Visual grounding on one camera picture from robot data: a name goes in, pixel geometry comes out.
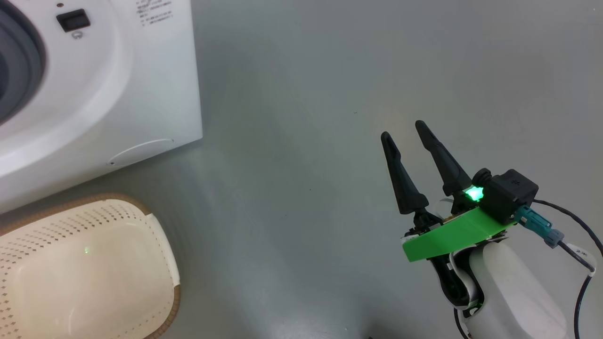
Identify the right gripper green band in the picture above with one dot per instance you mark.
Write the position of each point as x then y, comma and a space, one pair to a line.
452, 235

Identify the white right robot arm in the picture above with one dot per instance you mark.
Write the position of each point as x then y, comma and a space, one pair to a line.
513, 296

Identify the white front-load washing machine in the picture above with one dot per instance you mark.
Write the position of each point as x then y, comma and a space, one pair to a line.
141, 84

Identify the cream perforated laundry basket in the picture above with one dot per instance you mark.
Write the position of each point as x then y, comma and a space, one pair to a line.
85, 273

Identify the oval washer filter hatch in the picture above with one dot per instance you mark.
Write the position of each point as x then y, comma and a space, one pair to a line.
141, 150

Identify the small printed text label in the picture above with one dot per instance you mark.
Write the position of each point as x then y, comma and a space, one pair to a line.
154, 10

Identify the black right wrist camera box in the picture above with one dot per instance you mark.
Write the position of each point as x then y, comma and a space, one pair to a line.
511, 195

